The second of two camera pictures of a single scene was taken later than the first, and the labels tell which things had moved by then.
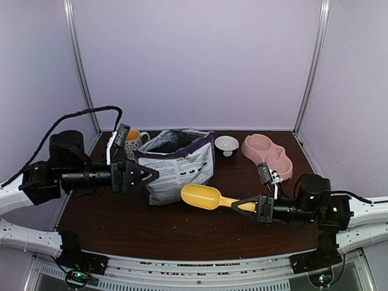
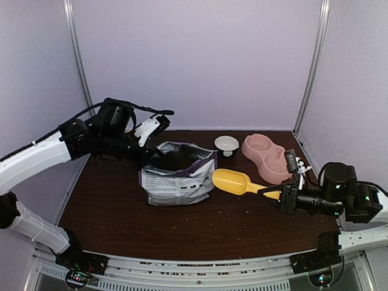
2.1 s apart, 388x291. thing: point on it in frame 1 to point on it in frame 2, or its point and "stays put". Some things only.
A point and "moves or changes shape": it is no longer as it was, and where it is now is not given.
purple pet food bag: [181, 157] moves or changes shape
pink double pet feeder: [260, 148] stays put
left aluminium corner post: [71, 25] stays put
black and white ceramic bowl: [227, 145] stays put
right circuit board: [321, 277] stays put
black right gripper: [259, 215] to [288, 197]
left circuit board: [78, 277] stays put
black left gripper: [122, 170] to [147, 156]
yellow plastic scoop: [205, 197] to [237, 182]
